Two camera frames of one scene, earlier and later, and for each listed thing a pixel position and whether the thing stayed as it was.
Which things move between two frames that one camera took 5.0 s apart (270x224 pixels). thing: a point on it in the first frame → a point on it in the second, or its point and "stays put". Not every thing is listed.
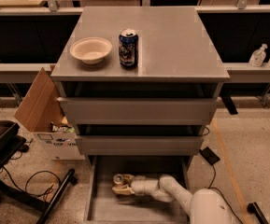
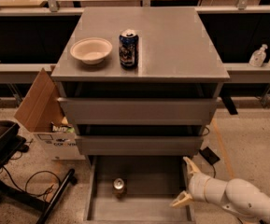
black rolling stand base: (3, 139) stays put
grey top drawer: (138, 110) stays put
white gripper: (139, 185) → (197, 187)
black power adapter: (209, 156) stays put
